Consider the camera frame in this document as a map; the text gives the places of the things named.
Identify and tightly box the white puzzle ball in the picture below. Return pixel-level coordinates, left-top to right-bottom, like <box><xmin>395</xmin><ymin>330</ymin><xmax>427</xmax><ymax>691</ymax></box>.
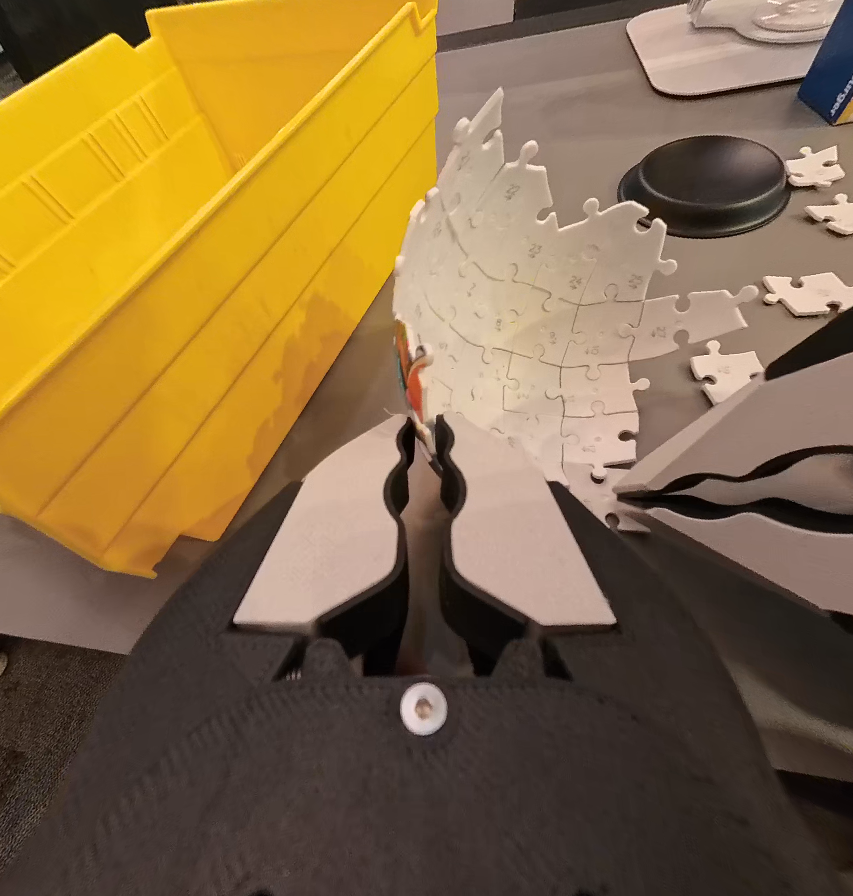
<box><xmin>392</xmin><ymin>87</ymin><xmax>760</xmax><ymax>491</ymax></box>

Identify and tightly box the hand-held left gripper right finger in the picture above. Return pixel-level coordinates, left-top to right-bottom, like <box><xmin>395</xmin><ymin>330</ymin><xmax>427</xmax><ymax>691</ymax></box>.
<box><xmin>437</xmin><ymin>414</ymin><xmax>616</xmax><ymax>676</ymax></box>

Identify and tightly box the white flat mat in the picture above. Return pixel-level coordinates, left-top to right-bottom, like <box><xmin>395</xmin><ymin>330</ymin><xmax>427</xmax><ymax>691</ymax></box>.
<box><xmin>626</xmin><ymin>0</ymin><xmax>847</xmax><ymax>95</ymax></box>

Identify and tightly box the yellow plastic bin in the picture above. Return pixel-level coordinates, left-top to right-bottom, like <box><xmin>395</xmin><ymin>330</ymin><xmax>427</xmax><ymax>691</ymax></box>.
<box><xmin>0</xmin><ymin>0</ymin><xmax>439</xmax><ymax>578</ymax></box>

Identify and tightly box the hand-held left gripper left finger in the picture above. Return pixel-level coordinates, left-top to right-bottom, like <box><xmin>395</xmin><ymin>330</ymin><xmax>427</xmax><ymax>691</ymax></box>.
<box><xmin>234</xmin><ymin>416</ymin><xmax>415</xmax><ymax>676</ymax></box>

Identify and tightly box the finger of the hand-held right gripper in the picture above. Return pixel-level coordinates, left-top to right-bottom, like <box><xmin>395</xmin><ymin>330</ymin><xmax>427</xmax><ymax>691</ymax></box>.
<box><xmin>619</xmin><ymin>496</ymin><xmax>853</xmax><ymax>620</ymax></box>
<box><xmin>615</xmin><ymin>339</ymin><xmax>853</xmax><ymax>501</ymax></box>

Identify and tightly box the blue puzzle box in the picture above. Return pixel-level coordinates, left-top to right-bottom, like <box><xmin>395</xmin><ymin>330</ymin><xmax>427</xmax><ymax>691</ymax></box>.
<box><xmin>797</xmin><ymin>0</ymin><xmax>853</xmax><ymax>127</ymax></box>

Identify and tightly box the clear plastic holder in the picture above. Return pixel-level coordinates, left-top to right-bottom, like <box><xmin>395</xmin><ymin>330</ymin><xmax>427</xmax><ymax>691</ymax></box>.
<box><xmin>689</xmin><ymin>0</ymin><xmax>847</xmax><ymax>43</ymax></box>

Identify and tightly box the black round stand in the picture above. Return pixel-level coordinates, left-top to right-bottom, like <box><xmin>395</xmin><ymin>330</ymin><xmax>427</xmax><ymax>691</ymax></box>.
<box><xmin>617</xmin><ymin>136</ymin><xmax>791</xmax><ymax>239</ymax></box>

